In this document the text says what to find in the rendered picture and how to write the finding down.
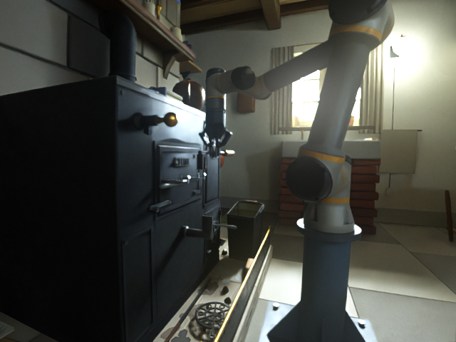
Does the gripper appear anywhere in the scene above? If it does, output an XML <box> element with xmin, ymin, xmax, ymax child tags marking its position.
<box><xmin>198</xmin><ymin>108</ymin><xmax>234</xmax><ymax>157</ymax></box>

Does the round black iron trivet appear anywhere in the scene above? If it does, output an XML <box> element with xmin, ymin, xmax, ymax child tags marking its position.
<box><xmin>193</xmin><ymin>301</ymin><xmax>229</xmax><ymax>329</ymax></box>

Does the black flue pipe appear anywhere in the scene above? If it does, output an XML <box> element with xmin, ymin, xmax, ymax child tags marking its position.
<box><xmin>98</xmin><ymin>9</ymin><xmax>138</xmax><ymax>81</ymax></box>

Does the beige striped curtain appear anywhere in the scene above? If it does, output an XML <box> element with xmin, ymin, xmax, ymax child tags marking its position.
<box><xmin>358</xmin><ymin>45</ymin><xmax>385</xmax><ymax>135</ymax></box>
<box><xmin>271</xmin><ymin>46</ymin><xmax>294</xmax><ymax>136</ymax></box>

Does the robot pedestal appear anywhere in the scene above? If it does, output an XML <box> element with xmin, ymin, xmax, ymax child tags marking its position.
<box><xmin>266</xmin><ymin>217</ymin><xmax>374</xmax><ymax>342</ymax></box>

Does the white paper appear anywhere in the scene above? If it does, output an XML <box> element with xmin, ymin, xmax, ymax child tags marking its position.
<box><xmin>0</xmin><ymin>318</ymin><xmax>16</xmax><ymax>338</ymax></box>

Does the black cast iron range body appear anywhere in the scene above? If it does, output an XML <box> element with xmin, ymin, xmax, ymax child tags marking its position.
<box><xmin>0</xmin><ymin>74</ymin><xmax>229</xmax><ymax>342</ymax></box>

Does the dark iron poker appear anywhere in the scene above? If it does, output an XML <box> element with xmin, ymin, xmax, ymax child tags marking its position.
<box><xmin>156</xmin><ymin>284</ymin><xmax>212</xmax><ymax>342</ymax></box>

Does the wooden wall shelf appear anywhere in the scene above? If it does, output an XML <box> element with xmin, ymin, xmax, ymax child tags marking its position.
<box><xmin>113</xmin><ymin>0</ymin><xmax>197</xmax><ymax>78</ymax></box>

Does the black firebox door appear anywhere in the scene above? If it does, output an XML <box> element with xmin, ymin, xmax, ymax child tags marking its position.
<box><xmin>154</xmin><ymin>140</ymin><xmax>202</xmax><ymax>216</ymax></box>

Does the brass damper knob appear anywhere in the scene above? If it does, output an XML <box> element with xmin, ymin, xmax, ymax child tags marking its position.
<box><xmin>131</xmin><ymin>111</ymin><xmax>179</xmax><ymax>131</ymax></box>

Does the grey grate shaft lever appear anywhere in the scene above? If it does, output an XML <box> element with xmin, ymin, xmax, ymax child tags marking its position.
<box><xmin>182</xmin><ymin>215</ymin><xmax>238</xmax><ymax>239</ymax></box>

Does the copper kettle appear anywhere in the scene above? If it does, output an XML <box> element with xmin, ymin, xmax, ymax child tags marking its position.
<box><xmin>172</xmin><ymin>78</ymin><xmax>207</xmax><ymax>109</ymax></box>

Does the white sink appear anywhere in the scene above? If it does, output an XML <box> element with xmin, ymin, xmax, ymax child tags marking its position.
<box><xmin>281</xmin><ymin>138</ymin><xmax>382</xmax><ymax>160</ymax></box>

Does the brass rail hearth fender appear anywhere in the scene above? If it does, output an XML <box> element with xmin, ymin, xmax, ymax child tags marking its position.
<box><xmin>152</xmin><ymin>223</ymin><xmax>274</xmax><ymax>342</ymax></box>

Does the wooden wall board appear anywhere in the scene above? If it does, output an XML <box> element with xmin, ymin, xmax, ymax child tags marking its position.
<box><xmin>236</xmin><ymin>93</ymin><xmax>257</xmax><ymax>115</ymax></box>

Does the black coal scuttle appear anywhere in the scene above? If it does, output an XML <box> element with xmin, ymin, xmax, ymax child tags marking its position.
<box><xmin>225</xmin><ymin>199</ymin><xmax>265</xmax><ymax>261</ymax></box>

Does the window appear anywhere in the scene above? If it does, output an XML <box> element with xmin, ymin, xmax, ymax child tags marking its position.
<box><xmin>291</xmin><ymin>69</ymin><xmax>361</xmax><ymax>130</ymax></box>

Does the wall lamp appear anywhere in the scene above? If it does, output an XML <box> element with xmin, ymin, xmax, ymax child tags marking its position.
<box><xmin>387</xmin><ymin>34</ymin><xmax>408</xmax><ymax>60</ymax></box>

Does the grey door handle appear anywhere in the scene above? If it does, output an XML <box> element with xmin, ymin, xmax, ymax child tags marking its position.
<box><xmin>158</xmin><ymin>175</ymin><xmax>194</xmax><ymax>190</ymax></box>

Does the grey door latch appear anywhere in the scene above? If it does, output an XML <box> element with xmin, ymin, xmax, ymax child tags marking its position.
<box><xmin>149</xmin><ymin>199</ymin><xmax>173</xmax><ymax>214</ymax></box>

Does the white hanging towel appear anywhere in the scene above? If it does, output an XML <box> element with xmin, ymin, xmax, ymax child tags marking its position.
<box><xmin>378</xmin><ymin>128</ymin><xmax>419</xmax><ymax>175</ymax></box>

